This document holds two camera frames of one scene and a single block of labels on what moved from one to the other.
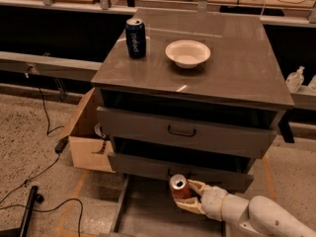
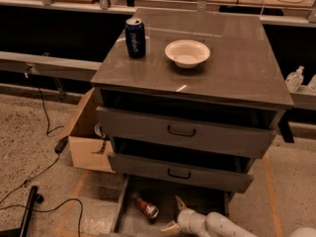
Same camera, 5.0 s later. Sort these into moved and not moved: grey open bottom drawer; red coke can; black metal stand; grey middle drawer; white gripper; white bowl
Moved: white gripper; red coke can
Not moved: grey open bottom drawer; grey middle drawer; black metal stand; white bowl
